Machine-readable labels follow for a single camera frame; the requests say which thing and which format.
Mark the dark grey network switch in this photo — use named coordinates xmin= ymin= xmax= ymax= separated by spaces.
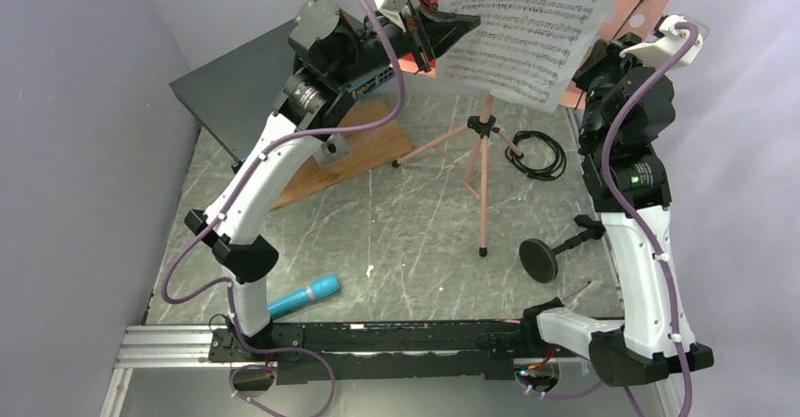
xmin=170 ymin=12 xmax=362 ymax=161

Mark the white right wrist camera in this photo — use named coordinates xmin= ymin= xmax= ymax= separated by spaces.
xmin=619 ymin=15 xmax=709 ymax=68

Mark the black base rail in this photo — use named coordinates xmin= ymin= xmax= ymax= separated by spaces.
xmin=208 ymin=319 xmax=558 ymax=385

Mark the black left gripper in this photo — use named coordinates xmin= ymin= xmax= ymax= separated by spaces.
xmin=329 ymin=0 xmax=481 ymax=88

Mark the blue cylindrical tube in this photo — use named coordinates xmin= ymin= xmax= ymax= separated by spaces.
xmin=267 ymin=275 xmax=341 ymax=319

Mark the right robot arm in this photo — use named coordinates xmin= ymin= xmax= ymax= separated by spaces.
xmin=519 ymin=33 xmax=714 ymax=387

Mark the pink music stand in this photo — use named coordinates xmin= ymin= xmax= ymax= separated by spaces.
xmin=390 ymin=0 xmax=692 ymax=259

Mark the wooden board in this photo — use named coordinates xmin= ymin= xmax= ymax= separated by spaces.
xmin=273 ymin=120 xmax=414 ymax=209

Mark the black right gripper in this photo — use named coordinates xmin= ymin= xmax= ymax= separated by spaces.
xmin=572 ymin=31 xmax=665 ymax=149

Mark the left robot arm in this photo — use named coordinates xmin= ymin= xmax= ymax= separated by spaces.
xmin=185 ymin=0 xmax=481 ymax=360

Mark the small metal bracket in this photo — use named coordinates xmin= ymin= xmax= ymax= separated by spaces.
xmin=312 ymin=136 xmax=352 ymax=168

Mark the aluminium frame rail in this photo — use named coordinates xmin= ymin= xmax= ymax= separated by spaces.
xmin=99 ymin=325 xmax=212 ymax=416

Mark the black round disc stand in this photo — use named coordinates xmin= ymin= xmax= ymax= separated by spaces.
xmin=518 ymin=214 xmax=607 ymax=284

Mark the black coiled cable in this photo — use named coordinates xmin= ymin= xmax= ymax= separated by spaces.
xmin=504 ymin=129 xmax=568 ymax=182

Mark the white sheet music paper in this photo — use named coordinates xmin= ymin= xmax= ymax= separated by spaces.
xmin=435 ymin=0 xmax=617 ymax=111

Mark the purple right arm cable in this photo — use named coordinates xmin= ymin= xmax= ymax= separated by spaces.
xmin=515 ymin=23 xmax=701 ymax=417

